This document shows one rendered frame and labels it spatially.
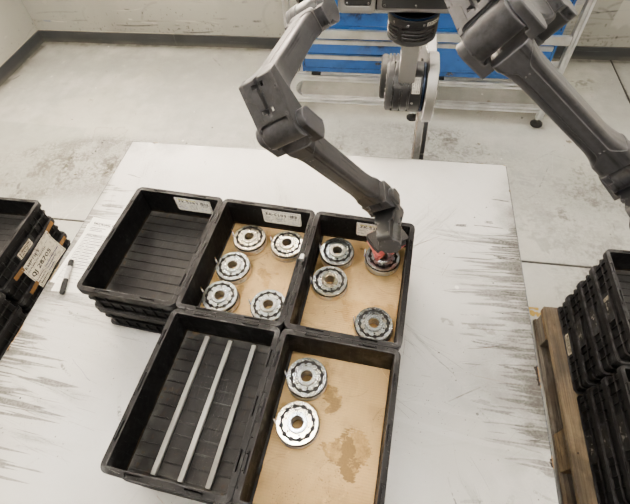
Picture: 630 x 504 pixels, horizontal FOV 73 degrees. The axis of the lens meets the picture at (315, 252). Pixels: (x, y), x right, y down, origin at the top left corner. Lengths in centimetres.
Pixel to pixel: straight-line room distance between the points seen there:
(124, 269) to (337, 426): 81
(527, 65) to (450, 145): 228
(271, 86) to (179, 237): 81
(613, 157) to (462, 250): 74
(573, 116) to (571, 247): 187
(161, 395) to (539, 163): 258
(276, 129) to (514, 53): 39
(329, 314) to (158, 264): 57
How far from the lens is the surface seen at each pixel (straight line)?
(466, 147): 305
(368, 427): 111
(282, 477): 110
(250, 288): 129
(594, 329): 193
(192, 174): 186
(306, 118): 77
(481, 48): 76
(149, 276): 141
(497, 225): 166
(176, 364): 124
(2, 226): 239
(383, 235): 106
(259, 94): 79
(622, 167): 94
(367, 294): 125
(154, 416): 121
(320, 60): 303
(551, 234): 269
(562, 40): 303
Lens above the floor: 191
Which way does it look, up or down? 54 degrees down
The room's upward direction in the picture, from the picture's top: 5 degrees counter-clockwise
